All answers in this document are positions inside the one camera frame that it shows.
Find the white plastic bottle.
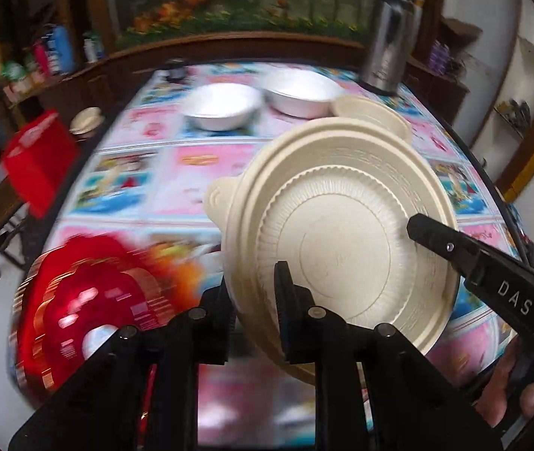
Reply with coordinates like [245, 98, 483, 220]
[84, 32, 101, 63]

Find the beige plate with ear tabs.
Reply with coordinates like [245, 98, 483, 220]
[206, 117, 460, 386]

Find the small white bowl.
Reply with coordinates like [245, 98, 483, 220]
[181, 83, 263, 131]

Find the person's right hand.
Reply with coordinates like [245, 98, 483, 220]
[476, 338, 534, 428]

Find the small beige dish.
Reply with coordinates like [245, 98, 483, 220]
[69, 107, 103, 137]

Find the printed fruit tablecloth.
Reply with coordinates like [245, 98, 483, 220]
[42, 61, 526, 451]

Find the red plate gold rim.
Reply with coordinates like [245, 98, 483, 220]
[37, 263, 164, 381]

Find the purple packet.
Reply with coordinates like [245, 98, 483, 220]
[429, 40, 451, 76]

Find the pink bottle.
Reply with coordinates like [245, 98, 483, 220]
[32, 40, 52, 78]

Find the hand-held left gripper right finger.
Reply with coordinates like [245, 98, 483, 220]
[273, 260, 503, 451]

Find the stainless steel thermos jug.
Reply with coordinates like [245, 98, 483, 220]
[358, 0, 415, 97]

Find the large red scalloped plate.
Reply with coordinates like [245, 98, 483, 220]
[11, 234, 202, 409]

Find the green packet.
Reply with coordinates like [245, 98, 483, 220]
[2, 61, 33, 95]

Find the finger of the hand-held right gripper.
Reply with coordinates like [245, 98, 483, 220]
[407, 213, 534, 335]

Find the large white bowl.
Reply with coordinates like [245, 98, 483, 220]
[260, 68, 345, 119]

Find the red shopping bag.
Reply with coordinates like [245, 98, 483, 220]
[2, 109, 80, 219]

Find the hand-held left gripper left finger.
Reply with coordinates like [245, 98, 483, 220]
[9, 276, 238, 451]

